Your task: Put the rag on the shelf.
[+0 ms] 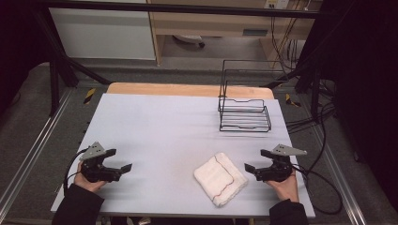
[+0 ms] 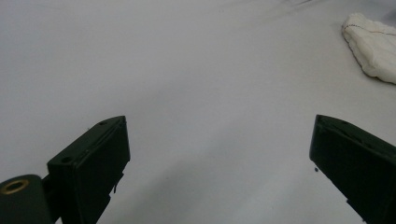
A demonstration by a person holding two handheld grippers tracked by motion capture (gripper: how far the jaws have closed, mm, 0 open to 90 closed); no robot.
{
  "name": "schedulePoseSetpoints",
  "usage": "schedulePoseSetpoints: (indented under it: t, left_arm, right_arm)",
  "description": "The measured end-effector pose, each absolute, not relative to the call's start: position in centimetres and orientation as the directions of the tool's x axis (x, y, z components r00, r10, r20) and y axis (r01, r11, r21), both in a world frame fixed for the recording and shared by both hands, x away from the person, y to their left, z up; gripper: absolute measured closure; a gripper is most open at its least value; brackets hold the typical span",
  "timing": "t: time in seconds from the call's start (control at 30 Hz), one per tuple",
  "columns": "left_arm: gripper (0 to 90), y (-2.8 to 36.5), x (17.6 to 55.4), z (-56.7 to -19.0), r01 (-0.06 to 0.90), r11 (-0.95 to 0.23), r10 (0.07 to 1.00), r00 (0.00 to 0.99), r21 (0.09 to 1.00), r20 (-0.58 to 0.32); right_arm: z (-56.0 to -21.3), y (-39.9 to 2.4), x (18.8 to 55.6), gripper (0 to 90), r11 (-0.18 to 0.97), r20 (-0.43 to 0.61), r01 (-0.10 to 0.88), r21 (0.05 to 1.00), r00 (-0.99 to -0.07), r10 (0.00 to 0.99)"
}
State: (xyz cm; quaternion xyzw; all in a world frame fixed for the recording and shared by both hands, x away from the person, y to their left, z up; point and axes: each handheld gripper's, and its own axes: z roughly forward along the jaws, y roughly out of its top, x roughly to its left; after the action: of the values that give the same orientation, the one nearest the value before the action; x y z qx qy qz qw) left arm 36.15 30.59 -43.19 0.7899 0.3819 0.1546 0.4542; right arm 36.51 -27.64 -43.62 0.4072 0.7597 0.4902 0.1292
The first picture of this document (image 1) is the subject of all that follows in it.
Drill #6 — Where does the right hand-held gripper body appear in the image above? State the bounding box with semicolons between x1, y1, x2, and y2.
254;143;308;183

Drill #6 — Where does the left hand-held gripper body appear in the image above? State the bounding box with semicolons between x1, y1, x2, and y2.
79;141;122;184

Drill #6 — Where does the white towel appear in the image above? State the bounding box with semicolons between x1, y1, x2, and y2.
192;152;249;208

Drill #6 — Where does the black wire rack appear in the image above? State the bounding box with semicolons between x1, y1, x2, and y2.
218;59;287;133

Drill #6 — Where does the person's left hand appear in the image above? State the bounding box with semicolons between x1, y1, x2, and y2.
73;162;107;193

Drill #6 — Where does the person's right hand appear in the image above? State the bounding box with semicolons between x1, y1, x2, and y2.
266;170;300;203

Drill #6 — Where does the white table cover sheet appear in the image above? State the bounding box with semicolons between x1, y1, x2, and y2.
50;93;316;218

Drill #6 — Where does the yellow black tape strip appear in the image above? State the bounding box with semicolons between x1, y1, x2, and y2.
284;93;302;108
83;87;97;105

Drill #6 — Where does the black metal stand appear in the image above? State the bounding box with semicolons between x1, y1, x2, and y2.
31;8;112;118
266;55;323;120

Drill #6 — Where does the white cabinet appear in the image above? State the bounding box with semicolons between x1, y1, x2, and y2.
48;7;157;61

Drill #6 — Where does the black curtain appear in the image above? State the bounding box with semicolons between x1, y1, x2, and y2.
299;0;398;214
0;0;67;116

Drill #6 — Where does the light wooden desk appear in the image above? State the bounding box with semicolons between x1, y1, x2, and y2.
146;0;323;67

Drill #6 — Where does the white chair base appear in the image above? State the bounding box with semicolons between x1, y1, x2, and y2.
173;34;207;49

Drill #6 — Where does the left hand-held gripper black cable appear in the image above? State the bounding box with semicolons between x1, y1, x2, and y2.
63;147;90;195

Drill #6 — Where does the hand-held gripper black cable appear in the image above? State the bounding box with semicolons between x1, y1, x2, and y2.
63;147;90;195
292;163;344;216

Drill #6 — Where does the black floor cable bundle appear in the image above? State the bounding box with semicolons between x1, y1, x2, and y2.
284;79;337;135

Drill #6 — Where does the right hand-held gripper black cable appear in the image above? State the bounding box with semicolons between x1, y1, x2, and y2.
292;163;344;216

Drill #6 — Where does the aluminium floor rail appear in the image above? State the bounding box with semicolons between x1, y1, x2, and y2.
308;125;367;225
0;88;74;214

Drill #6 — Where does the hanging cable bundle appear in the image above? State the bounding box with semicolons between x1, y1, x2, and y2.
269;15;301;71

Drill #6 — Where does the white wall socket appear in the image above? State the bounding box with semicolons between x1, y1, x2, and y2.
264;0;290;10

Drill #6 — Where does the black metal frame bar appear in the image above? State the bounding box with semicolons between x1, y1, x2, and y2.
40;0;327;19

